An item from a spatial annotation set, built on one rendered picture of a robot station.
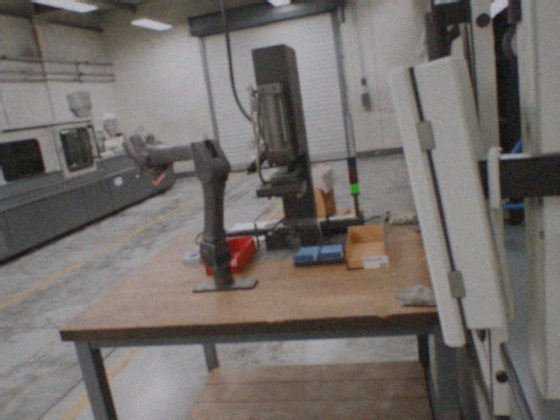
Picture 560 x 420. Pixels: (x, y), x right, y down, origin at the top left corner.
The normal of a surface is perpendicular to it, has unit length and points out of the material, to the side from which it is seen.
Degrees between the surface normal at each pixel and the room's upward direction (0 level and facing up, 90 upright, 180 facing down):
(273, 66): 90
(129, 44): 90
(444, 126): 90
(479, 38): 90
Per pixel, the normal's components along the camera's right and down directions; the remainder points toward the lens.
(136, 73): -0.24, 0.24
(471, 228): -0.43, 0.25
